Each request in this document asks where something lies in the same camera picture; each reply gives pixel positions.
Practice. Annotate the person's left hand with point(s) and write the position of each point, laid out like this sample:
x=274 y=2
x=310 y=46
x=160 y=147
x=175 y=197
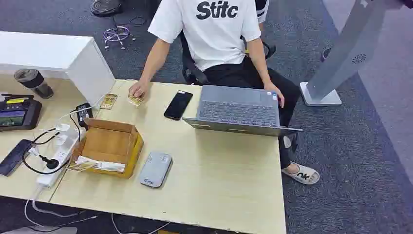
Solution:
x=275 y=91

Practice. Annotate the person's right hand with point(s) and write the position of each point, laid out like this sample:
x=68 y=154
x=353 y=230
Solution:
x=138 y=87

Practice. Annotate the gold card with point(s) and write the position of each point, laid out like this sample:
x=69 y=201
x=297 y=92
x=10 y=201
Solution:
x=80 y=167
x=136 y=101
x=108 y=101

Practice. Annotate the wooden card box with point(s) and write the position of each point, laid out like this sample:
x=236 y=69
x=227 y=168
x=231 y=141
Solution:
x=108 y=143

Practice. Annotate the grey laptop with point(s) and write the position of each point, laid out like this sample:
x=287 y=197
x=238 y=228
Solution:
x=238 y=109

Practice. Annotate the black smartphone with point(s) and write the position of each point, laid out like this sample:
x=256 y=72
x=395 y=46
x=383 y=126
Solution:
x=178 y=105

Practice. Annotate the black office chair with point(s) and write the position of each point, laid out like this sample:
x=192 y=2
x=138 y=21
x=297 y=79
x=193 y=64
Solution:
x=190 y=68

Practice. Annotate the chrome stool base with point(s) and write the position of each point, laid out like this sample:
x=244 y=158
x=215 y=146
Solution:
x=117 y=35

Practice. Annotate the black power adapter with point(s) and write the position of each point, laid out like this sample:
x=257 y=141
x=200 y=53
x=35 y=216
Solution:
x=84 y=113

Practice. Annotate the black wheel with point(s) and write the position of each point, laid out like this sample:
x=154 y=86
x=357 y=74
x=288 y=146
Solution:
x=325 y=54

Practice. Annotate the person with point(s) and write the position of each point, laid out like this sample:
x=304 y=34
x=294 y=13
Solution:
x=213 y=38

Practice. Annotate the grey kiosk stand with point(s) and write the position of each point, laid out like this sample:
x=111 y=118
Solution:
x=348 y=55

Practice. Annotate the white cabinet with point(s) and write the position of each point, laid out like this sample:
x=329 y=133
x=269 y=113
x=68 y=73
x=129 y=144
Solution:
x=58 y=55

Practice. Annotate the black round stool seat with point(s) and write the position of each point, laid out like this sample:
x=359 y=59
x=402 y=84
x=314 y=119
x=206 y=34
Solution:
x=105 y=7

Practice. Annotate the white slipper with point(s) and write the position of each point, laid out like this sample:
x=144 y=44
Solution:
x=301 y=174

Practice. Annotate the dark drink cup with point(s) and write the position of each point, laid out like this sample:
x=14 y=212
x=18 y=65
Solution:
x=34 y=82

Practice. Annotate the white power strip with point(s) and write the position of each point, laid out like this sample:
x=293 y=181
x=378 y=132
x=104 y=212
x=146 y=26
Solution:
x=59 y=158

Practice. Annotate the black controller with screen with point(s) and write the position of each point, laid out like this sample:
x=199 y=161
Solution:
x=19 y=113

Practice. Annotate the black flat phone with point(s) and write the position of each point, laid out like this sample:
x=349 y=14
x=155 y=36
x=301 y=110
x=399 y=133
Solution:
x=14 y=157

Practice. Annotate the pale grey floor plate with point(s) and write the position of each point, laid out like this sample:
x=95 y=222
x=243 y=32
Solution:
x=38 y=230

